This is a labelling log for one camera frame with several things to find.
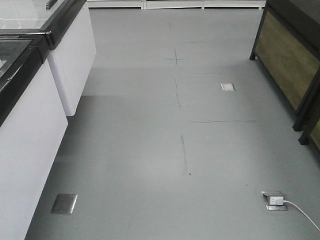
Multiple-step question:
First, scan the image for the white chest freezer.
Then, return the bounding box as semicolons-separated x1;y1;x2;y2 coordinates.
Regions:
0;0;97;116
0;36;68;240

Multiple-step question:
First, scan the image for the white store shelving unit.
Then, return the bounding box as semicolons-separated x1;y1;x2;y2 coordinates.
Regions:
87;0;266;10

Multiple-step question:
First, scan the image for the steel floor socket plate left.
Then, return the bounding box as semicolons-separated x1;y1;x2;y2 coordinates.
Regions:
51;193;78;215

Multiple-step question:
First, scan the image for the near white chest freezer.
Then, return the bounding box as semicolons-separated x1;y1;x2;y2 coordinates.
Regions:
0;36;68;240

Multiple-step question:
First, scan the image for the open floor socket box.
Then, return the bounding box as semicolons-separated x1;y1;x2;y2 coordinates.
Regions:
261;191;288;211

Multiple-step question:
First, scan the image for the steel floor socket plate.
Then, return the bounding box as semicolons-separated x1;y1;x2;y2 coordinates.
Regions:
220;82;236;92
51;193;78;215

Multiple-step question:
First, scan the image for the black wooden produce stand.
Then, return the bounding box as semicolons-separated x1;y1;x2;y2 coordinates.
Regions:
249;0;320;131

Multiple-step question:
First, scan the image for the far white chest freezer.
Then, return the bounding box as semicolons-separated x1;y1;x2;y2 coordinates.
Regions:
0;0;97;116

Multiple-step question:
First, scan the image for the white power cable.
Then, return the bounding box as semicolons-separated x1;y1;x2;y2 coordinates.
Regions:
283;199;320;232

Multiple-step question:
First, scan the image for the steel floor socket plate far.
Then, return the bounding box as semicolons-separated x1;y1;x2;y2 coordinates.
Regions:
220;82;236;92

